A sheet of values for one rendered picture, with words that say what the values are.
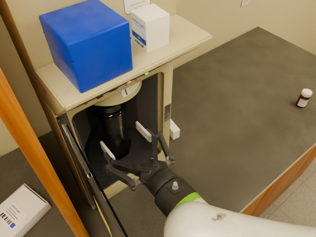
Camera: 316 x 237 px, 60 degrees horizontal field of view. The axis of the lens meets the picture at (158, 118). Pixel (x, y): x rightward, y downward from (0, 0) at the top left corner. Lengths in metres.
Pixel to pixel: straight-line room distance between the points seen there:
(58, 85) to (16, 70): 0.57
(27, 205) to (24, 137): 0.54
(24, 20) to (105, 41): 0.13
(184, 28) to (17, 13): 0.30
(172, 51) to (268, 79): 0.97
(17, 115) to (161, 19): 0.28
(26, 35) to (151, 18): 0.20
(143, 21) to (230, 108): 0.82
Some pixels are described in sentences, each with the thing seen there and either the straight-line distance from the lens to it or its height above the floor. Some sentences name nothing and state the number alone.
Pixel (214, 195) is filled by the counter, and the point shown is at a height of 0.94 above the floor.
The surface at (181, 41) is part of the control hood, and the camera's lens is 0.55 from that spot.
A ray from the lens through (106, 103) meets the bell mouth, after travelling 0.69.
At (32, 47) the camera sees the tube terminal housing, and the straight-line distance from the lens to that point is 0.50.
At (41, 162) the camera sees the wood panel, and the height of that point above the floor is 1.39.
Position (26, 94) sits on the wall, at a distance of 1.09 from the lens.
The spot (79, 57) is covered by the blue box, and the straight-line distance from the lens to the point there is 0.41.
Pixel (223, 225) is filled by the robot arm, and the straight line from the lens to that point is 0.47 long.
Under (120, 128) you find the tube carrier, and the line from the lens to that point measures 0.84.
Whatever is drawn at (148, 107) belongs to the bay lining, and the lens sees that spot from 0.86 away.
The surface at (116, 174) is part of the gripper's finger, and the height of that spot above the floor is 1.20.
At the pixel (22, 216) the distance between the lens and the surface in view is 0.98.
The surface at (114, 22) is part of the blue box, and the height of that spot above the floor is 1.60.
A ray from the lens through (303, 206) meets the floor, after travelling 2.21.
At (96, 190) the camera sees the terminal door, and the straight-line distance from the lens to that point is 0.47.
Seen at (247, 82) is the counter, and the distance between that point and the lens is 1.39.
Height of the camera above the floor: 1.80
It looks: 48 degrees down
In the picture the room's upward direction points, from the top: straight up
